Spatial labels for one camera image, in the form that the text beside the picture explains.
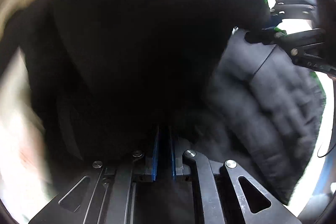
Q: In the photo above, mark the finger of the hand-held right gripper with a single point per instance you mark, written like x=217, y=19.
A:
x=291, y=1
x=302, y=48

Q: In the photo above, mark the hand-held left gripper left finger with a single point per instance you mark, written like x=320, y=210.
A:
x=155, y=158

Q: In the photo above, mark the black hooded jacket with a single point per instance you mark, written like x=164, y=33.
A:
x=131, y=56

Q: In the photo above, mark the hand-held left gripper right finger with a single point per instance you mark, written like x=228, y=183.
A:
x=172, y=158

